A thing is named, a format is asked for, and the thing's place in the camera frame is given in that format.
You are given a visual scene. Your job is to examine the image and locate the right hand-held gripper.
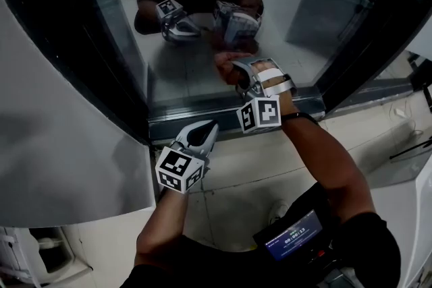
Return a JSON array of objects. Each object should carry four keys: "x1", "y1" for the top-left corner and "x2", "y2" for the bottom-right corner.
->
[{"x1": 232, "y1": 57, "x2": 298, "y2": 134}]

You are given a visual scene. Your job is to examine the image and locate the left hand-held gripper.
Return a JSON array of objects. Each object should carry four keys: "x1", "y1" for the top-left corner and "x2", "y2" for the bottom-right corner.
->
[{"x1": 155, "y1": 119, "x2": 220, "y2": 195}]

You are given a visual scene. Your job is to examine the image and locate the clear glass window pane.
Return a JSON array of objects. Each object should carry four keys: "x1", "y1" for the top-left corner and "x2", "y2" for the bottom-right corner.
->
[{"x1": 76, "y1": 0, "x2": 381, "y2": 115}]

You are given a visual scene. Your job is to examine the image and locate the person's left forearm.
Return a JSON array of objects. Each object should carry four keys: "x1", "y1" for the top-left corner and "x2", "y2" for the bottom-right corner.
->
[{"x1": 134, "y1": 187, "x2": 190, "y2": 267}]

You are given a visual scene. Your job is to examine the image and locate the person's right forearm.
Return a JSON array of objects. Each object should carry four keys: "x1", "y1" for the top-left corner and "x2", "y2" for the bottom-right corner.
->
[{"x1": 278, "y1": 90, "x2": 377, "y2": 224}]

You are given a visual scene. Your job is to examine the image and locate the person's right hand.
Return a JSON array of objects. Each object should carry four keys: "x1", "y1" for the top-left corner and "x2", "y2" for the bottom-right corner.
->
[{"x1": 252, "y1": 60, "x2": 288, "y2": 89}]

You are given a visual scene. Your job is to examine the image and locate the black wristband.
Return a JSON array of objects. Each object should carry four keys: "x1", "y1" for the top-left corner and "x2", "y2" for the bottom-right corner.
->
[{"x1": 281, "y1": 111, "x2": 320, "y2": 127}]

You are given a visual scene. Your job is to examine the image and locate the person's white shoe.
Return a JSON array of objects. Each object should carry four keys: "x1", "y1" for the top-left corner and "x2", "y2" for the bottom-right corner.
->
[{"x1": 269, "y1": 200, "x2": 290, "y2": 226}]

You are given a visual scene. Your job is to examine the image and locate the person's black shirt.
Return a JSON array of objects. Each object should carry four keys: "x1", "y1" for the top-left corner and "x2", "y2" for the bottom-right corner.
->
[{"x1": 119, "y1": 212, "x2": 402, "y2": 288}]

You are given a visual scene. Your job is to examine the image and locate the person's black trousers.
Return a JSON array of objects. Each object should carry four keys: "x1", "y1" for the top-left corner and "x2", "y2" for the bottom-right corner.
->
[{"x1": 288, "y1": 181, "x2": 338, "y2": 223}]

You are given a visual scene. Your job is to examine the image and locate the chest-mounted timer display device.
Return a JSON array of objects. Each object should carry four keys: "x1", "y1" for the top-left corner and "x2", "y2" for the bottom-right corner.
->
[{"x1": 252, "y1": 208, "x2": 335, "y2": 262}]

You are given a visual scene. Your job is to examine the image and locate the partly frosted glass pane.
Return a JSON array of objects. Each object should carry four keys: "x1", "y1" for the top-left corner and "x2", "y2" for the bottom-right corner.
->
[{"x1": 371, "y1": 50, "x2": 432, "y2": 85}]

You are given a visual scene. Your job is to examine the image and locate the white plastic rack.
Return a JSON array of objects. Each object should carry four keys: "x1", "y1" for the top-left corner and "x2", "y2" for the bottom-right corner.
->
[{"x1": 28, "y1": 225, "x2": 94, "y2": 284}]

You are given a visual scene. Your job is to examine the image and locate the black bent rod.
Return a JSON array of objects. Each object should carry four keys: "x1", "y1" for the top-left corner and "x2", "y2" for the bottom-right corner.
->
[{"x1": 389, "y1": 136, "x2": 432, "y2": 161}]

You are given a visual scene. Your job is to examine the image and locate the white side table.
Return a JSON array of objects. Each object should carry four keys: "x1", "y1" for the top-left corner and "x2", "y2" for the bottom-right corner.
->
[{"x1": 0, "y1": 225, "x2": 33, "y2": 288}]

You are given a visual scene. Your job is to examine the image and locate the large white cabinet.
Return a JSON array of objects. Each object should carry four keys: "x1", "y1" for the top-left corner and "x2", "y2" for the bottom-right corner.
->
[{"x1": 369, "y1": 158, "x2": 432, "y2": 288}]

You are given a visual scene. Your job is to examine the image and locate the thin grey cable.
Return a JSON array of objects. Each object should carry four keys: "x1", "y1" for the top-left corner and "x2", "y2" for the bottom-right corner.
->
[{"x1": 391, "y1": 99, "x2": 425, "y2": 146}]

